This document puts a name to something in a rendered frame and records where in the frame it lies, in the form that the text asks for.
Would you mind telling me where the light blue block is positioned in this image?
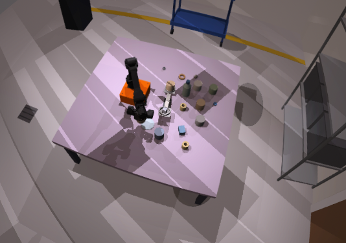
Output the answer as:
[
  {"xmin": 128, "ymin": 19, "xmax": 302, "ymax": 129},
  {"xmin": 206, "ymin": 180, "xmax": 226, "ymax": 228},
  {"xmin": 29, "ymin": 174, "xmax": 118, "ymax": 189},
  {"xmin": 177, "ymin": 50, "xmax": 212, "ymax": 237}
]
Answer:
[{"xmin": 178, "ymin": 126, "xmax": 186, "ymax": 135}]

